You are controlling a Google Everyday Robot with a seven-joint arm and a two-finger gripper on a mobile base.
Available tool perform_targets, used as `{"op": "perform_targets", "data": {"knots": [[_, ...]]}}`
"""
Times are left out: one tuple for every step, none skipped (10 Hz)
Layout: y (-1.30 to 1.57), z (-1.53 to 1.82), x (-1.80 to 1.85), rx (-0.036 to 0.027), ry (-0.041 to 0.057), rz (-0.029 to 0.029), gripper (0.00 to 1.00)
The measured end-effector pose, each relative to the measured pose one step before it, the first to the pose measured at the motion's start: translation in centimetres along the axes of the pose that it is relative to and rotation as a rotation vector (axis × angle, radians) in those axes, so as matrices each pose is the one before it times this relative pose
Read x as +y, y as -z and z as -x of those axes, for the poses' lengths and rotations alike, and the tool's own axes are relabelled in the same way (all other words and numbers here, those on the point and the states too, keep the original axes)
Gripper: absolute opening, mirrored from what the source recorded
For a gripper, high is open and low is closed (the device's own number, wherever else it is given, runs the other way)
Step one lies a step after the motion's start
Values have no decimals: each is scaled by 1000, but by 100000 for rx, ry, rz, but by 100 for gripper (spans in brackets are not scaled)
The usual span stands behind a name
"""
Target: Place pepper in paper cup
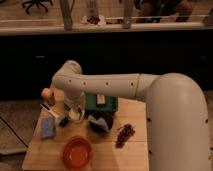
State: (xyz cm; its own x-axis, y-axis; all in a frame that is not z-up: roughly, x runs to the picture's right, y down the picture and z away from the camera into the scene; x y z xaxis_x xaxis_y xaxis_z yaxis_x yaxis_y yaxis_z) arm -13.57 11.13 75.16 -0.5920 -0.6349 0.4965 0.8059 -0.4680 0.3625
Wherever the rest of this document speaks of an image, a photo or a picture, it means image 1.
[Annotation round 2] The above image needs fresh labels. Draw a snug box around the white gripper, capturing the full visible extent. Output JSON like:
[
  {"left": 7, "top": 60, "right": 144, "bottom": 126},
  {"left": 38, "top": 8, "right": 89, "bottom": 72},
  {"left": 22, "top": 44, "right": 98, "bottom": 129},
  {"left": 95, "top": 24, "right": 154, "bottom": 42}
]
[{"left": 64, "top": 93, "right": 85, "bottom": 110}]

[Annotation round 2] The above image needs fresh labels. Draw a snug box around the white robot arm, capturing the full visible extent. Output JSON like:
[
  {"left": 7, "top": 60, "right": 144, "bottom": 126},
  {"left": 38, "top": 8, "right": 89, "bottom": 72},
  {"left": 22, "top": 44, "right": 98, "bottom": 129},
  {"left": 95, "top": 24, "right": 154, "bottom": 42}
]
[{"left": 52, "top": 60, "right": 212, "bottom": 171}]

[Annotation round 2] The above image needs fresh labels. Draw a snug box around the white paper cup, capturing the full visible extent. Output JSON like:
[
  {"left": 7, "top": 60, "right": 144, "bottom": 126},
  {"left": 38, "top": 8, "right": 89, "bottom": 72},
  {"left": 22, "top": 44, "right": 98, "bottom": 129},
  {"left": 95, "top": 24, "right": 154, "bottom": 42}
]
[{"left": 68, "top": 109, "right": 84, "bottom": 123}]

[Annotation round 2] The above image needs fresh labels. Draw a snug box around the white dish brush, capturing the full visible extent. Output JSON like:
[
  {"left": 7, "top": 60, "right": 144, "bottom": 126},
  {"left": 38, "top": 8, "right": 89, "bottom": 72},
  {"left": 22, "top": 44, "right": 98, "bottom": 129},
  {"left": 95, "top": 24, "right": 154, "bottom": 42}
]
[{"left": 40, "top": 103, "right": 68, "bottom": 127}]

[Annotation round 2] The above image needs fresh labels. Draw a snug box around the blue sponge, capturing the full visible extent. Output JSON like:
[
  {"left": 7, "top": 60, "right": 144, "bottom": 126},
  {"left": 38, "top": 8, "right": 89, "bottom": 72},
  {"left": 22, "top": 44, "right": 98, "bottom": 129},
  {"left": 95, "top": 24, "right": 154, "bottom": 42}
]
[{"left": 40, "top": 117, "right": 55, "bottom": 139}]

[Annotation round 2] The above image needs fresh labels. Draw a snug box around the green box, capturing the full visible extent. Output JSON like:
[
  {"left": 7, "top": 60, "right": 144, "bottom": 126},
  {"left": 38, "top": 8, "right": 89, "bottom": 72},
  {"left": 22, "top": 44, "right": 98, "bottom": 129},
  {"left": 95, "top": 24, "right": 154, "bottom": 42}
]
[{"left": 86, "top": 93, "right": 118, "bottom": 112}]

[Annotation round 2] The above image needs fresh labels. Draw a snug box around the black bowl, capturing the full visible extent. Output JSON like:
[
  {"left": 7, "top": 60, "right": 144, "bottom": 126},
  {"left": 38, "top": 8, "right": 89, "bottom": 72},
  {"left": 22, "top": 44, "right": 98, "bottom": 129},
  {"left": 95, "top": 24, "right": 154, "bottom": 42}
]
[{"left": 88, "top": 112, "right": 114, "bottom": 134}]

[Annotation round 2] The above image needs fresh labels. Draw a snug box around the orange plastic bowl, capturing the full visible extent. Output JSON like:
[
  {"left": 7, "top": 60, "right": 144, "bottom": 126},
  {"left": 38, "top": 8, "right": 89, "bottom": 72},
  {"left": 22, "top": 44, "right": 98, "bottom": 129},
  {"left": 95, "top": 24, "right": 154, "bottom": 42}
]
[{"left": 61, "top": 135, "right": 92, "bottom": 170}]

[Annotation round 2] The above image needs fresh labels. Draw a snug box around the dark pinecone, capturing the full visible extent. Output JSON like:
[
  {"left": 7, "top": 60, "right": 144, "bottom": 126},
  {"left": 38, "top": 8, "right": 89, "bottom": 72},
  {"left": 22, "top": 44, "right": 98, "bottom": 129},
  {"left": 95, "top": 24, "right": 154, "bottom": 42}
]
[{"left": 115, "top": 124, "right": 135, "bottom": 148}]

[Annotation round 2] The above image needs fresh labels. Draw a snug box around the black office chair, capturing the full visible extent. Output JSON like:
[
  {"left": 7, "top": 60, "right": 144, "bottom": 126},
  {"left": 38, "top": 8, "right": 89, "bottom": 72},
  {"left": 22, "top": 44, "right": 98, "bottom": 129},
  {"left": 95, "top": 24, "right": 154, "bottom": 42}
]
[{"left": 22, "top": 0, "right": 53, "bottom": 14}]

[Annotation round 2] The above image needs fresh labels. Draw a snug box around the seated person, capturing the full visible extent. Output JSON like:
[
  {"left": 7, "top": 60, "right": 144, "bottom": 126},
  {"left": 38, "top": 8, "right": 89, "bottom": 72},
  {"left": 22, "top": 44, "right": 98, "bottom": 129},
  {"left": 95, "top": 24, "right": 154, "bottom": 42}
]
[{"left": 134, "top": 0, "right": 193, "bottom": 23}]

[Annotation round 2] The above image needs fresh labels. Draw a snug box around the wooden post left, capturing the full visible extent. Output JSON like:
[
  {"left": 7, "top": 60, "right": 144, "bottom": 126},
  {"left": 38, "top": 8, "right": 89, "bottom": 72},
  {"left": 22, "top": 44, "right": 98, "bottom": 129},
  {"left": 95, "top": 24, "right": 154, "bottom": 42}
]
[{"left": 60, "top": 0, "right": 73, "bottom": 31}]

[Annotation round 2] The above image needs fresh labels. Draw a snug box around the wooden post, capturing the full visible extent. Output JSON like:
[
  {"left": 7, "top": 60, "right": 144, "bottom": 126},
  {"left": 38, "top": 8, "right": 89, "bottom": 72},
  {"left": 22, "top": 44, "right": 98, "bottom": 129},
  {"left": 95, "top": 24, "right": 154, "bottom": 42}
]
[
  {"left": 122, "top": 0, "right": 133, "bottom": 29},
  {"left": 60, "top": 0, "right": 73, "bottom": 31}
]

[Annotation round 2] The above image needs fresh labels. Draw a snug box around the wooden post right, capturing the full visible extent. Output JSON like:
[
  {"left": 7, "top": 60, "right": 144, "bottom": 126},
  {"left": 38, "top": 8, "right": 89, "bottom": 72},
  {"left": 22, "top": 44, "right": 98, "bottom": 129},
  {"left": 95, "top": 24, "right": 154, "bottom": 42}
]
[{"left": 122, "top": 0, "right": 133, "bottom": 29}]

